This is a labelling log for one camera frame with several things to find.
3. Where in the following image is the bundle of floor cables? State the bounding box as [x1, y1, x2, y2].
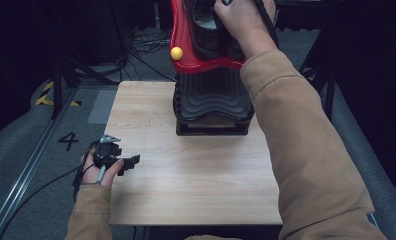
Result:
[118, 28, 176, 83]

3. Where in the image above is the person's right hand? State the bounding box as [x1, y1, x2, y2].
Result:
[213, 0, 278, 60]

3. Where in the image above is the red and black shoe rack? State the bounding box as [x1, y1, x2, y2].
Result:
[169, 0, 256, 137]

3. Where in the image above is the black leather shoe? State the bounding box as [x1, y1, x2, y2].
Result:
[218, 33, 247, 62]
[182, 0, 222, 62]

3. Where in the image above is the yellow ball knob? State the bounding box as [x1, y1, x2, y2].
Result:
[169, 46, 185, 62]

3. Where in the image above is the person's left hand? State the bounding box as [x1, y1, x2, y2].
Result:
[81, 147, 125, 188]

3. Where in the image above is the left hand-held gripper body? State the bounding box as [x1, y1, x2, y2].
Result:
[92, 133, 124, 170]

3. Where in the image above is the black metal stand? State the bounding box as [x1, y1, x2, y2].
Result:
[299, 29, 341, 123]
[49, 0, 122, 121]

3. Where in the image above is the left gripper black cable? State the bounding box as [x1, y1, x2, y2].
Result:
[0, 140, 101, 240]

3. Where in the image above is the aluminium floor rail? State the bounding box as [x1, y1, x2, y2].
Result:
[0, 88, 79, 240]

